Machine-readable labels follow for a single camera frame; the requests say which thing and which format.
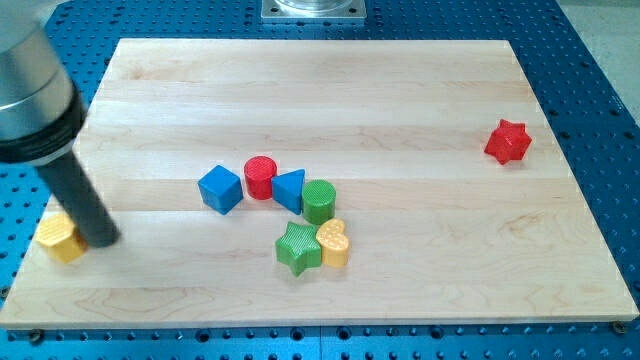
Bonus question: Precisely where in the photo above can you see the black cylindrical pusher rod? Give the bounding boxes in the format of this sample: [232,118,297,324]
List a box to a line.
[36,151,120,248]

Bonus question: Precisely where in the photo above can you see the yellow hexagon block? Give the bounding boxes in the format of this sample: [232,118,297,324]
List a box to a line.
[34,213,88,264]

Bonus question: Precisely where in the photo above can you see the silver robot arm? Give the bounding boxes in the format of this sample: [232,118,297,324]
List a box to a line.
[1,1,119,248]

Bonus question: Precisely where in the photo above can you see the wooden board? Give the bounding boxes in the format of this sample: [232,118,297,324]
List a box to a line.
[1,39,638,329]

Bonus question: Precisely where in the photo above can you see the blue cube block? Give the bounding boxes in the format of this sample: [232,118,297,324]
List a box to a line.
[198,165,244,215]

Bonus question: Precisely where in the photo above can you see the red cylinder block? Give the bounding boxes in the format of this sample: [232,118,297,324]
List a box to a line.
[244,156,277,200]

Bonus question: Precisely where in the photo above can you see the blue triangle block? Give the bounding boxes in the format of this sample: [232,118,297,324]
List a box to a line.
[271,169,305,215]

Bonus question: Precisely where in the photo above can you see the green star block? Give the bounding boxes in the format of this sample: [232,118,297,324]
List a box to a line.
[275,222,322,276]

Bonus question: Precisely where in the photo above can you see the green cylinder block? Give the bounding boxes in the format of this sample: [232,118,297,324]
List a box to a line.
[301,180,336,225]

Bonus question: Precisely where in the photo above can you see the yellow heart block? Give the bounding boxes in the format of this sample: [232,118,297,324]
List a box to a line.
[316,218,350,268]

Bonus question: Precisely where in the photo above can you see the red star block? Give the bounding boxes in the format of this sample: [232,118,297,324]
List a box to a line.
[484,119,532,165]

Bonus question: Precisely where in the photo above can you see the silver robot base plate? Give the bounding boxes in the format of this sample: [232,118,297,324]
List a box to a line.
[260,0,367,24]

